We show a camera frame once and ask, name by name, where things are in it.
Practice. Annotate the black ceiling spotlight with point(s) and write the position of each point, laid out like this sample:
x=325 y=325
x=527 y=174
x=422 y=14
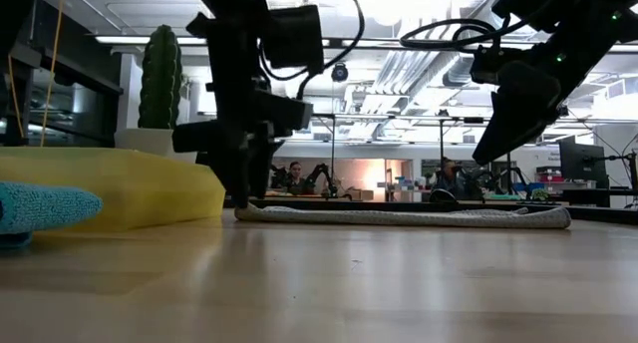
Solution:
x=563 y=111

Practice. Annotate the grey microfiber towel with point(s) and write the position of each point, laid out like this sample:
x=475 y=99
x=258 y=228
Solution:
x=399 y=217

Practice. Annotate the silver ventilation duct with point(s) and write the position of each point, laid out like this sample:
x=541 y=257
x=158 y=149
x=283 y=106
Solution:
x=456 y=76

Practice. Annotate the blue microfiber towel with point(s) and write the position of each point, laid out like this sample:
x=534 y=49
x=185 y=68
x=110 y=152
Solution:
x=45 y=206

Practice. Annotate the person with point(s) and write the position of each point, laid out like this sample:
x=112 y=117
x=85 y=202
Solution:
x=448 y=178
x=295 y=181

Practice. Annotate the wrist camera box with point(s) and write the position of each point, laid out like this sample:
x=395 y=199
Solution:
x=491 y=64
x=281 y=111

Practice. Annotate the black hanging dome camera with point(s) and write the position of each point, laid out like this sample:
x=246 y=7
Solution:
x=339 y=73

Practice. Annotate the black computer monitor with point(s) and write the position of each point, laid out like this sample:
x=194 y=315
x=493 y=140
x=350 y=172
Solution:
x=583 y=163

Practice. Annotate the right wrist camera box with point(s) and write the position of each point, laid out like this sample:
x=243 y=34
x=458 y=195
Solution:
x=491 y=64

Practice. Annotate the black workstation frame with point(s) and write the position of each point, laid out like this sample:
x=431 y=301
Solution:
x=333 y=143
x=441 y=143

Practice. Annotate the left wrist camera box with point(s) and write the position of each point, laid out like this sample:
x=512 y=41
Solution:
x=281 y=111

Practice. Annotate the white square planter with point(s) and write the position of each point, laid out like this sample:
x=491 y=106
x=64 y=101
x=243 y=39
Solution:
x=144 y=141

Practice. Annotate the long ceiling light bar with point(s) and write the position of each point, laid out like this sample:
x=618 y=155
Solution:
x=149 y=40

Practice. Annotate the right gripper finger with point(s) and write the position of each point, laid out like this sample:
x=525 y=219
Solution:
x=513 y=133

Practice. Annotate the green cactus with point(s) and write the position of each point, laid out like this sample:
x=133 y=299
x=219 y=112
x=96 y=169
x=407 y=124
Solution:
x=159 y=79

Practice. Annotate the yellow translucent plastic bin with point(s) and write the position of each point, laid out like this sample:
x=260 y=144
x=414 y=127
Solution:
x=124 y=188

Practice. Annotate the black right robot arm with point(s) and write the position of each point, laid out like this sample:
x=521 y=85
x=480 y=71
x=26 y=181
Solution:
x=588 y=14

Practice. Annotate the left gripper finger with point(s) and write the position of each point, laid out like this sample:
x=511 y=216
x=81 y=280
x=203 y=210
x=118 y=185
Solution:
x=261 y=168
x=240 y=178

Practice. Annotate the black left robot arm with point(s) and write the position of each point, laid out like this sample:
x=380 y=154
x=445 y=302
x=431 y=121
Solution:
x=224 y=4

